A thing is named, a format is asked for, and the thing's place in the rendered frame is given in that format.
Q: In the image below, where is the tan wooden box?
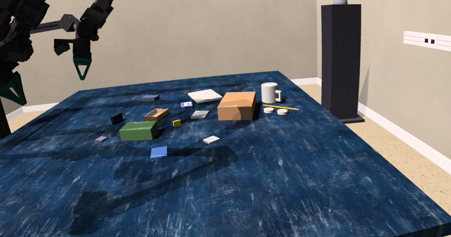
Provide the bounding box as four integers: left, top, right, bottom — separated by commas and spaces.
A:
217, 92, 256, 120

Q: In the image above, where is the beige flat disc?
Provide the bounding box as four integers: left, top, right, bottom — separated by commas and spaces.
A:
264, 107, 274, 113
278, 109, 287, 115

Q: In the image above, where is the wooden ball maze puzzle tray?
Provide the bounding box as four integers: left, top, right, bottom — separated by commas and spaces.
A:
144, 109, 169, 122

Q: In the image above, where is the white mug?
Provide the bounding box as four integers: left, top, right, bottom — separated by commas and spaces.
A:
261, 83, 282, 103

